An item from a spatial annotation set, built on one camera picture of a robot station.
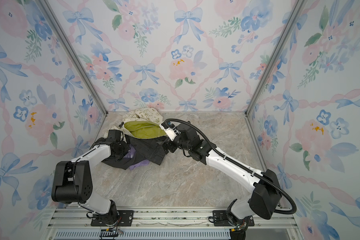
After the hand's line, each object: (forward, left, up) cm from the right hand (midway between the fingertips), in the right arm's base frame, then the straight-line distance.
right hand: (163, 135), depth 74 cm
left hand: (+5, +25, -21) cm, 33 cm away
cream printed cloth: (+33, +21, -19) cm, 43 cm away
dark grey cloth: (+4, +10, -21) cm, 23 cm away
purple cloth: (+2, +23, -22) cm, 32 cm away
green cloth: (+16, +16, -16) cm, 28 cm away
